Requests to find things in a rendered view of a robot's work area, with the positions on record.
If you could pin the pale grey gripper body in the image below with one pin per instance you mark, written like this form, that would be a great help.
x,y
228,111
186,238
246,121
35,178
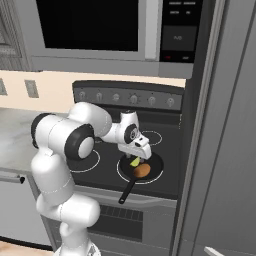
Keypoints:
x,y
138,151

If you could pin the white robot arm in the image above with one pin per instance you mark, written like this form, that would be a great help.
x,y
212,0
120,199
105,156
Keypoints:
x,y
53,140

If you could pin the yellow-green lemon wedge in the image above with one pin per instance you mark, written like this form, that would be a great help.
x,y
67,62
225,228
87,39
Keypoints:
x,y
135,162

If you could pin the brown potato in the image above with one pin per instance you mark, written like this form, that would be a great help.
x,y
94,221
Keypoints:
x,y
142,170

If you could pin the black frying pan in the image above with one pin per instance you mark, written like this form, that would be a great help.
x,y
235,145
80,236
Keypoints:
x,y
155,163

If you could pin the black and grey stove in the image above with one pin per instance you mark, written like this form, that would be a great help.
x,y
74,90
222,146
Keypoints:
x,y
166,126

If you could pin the grey stove knob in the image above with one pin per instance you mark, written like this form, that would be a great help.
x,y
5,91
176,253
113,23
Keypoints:
x,y
115,97
151,100
170,101
99,97
81,96
133,99

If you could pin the grey oven door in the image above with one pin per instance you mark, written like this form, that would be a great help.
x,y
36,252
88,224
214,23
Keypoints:
x,y
153,230

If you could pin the grey fridge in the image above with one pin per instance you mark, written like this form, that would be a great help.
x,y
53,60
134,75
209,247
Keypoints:
x,y
226,133

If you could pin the silver microwave oven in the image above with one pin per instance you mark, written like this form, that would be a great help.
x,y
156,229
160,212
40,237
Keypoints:
x,y
100,63

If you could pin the grey dishwasher front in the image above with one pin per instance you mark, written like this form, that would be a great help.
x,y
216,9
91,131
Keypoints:
x,y
16,213

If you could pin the grey wall socket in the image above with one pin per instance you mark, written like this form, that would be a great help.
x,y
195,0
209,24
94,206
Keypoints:
x,y
31,88
2,87

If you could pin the grey wall cupboard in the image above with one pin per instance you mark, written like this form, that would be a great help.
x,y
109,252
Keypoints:
x,y
11,36

